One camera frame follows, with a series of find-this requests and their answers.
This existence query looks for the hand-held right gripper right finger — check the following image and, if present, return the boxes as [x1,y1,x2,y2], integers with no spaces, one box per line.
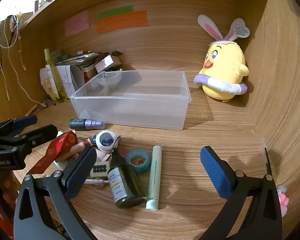
[200,146,283,240]

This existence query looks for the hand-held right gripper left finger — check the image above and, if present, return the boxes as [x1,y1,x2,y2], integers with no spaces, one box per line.
[14,146,97,240]

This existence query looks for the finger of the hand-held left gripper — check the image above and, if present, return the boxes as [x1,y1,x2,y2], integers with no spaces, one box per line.
[0,114,38,137]
[16,124,58,153]

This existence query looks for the slim silver pen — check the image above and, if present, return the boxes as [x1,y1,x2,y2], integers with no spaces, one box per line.
[84,177,110,187]

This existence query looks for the white black-dotted mahjong tile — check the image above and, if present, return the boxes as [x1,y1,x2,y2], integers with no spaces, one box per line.
[89,162,112,176]

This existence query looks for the red gold-print packet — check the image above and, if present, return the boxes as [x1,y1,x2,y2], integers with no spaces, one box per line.
[27,130,78,175]

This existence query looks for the pink tube white cap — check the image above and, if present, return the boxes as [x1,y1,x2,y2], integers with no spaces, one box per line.
[55,135,98,162]

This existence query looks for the dark green dropper bottle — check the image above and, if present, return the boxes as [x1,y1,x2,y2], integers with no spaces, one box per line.
[107,148,147,209]

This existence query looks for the purple nail polish bottle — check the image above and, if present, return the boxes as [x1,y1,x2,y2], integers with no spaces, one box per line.
[69,118,106,131]

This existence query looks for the light green tube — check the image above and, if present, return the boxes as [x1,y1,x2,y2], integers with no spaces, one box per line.
[146,145,162,210]

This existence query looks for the teal tape roll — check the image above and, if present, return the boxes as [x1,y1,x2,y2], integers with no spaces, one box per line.
[126,149,152,173]

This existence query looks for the clear plastic bin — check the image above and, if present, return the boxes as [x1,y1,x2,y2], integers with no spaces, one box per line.
[69,70,192,130]

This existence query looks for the wooden stick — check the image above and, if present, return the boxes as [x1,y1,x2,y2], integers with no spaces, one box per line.
[25,104,38,117]

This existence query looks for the yellow-green spray bottle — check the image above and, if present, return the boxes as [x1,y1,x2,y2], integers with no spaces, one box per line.
[44,47,68,103]

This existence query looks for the thin black rod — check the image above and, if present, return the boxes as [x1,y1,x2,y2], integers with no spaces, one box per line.
[264,147,273,175]

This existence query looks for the white paper carton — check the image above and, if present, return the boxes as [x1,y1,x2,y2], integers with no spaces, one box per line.
[39,64,89,98]

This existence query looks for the pink fluffy toy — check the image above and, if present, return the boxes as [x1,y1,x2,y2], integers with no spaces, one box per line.
[277,185,289,217]

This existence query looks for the red small boxes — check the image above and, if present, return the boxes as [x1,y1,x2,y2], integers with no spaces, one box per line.
[82,66,98,83]

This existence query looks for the stack of books and papers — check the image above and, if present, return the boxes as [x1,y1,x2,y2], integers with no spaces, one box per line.
[52,51,103,68]

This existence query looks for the clear plastic bowl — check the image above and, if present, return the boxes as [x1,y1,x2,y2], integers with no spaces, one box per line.
[97,71,123,88]

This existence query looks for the small white open box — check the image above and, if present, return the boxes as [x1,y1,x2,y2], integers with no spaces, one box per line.
[94,54,122,74]

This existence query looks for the hanging woven charm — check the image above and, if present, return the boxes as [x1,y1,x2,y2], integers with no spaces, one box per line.
[9,15,22,40]

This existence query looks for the pink sticky note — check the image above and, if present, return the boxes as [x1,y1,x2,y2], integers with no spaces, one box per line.
[64,10,91,37]

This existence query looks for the yellow chick plush toy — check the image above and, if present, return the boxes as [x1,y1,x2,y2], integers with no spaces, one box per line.
[193,14,251,102]

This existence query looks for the orange sticky note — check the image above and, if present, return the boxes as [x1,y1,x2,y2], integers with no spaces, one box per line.
[94,9,149,34]

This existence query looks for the green sticky note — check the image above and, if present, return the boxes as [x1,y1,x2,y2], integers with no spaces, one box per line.
[96,5,134,19]

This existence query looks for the white cord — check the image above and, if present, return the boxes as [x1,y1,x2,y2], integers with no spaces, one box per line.
[0,17,47,107]

